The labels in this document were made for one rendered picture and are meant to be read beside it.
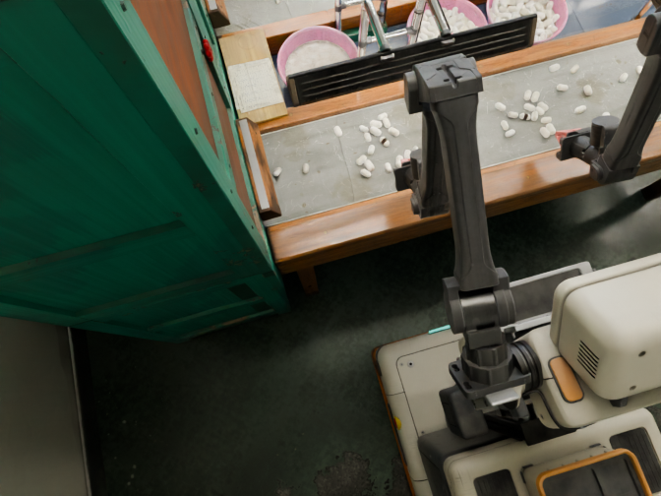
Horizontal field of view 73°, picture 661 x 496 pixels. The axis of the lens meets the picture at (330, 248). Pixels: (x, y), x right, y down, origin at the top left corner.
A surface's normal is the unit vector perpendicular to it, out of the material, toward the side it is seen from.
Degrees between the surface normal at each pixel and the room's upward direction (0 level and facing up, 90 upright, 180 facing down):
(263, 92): 0
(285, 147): 0
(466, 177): 34
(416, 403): 0
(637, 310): 42
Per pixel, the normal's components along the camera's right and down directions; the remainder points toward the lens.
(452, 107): -0.04, 0.37
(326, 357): -0.01, -0.25
